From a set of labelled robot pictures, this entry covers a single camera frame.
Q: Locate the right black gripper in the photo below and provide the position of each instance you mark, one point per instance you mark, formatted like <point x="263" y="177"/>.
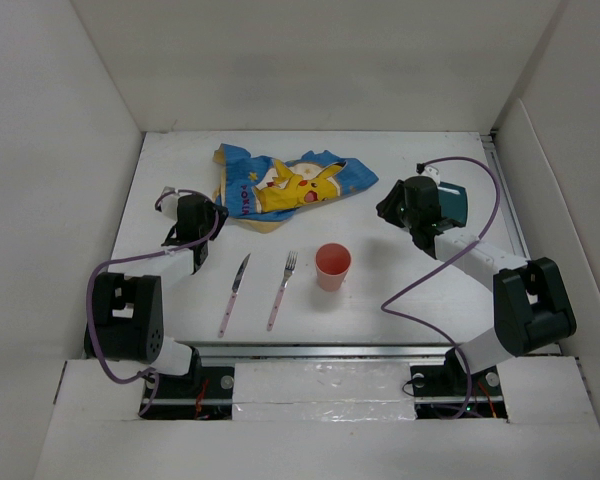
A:
<point x="386" y="207"/>

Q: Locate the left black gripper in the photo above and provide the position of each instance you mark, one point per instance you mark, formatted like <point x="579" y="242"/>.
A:
<point x="223" y="217"/>

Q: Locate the blue Pikachu cloth placemat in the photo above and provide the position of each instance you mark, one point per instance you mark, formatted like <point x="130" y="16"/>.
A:
<point x="264" y="192"/>

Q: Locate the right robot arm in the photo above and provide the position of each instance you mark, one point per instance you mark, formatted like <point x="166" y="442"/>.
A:
<point x="531" y="307"/>

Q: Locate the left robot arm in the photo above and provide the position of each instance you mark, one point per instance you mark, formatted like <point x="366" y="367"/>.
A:
<point x="124" y="297"/>

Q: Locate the teal plate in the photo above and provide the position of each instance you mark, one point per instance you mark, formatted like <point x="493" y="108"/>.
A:
<point x="453" y="201"/>

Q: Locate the pink plastic cup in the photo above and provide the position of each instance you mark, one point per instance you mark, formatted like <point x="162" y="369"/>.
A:
<point x="332" y="261"/>

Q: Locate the white foam block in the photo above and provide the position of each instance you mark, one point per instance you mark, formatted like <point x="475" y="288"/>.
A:
<point x="344" y="391"/>

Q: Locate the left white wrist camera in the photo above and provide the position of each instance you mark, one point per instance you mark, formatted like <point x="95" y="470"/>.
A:
<point x="167" y="202"/>

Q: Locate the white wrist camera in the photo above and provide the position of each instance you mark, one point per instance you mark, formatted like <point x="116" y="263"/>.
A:
<point x="429" y="171"/>
<point x="167" y="202"/>

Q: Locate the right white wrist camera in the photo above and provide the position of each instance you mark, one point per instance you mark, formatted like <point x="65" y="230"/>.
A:
<point x="429" y="171"/>

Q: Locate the pink handled knife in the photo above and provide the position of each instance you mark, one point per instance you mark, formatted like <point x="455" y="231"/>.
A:
<point x="232" y="299"/>

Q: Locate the pink handled fork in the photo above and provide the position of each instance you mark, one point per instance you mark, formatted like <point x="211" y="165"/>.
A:
<point x="289" y="269"/>

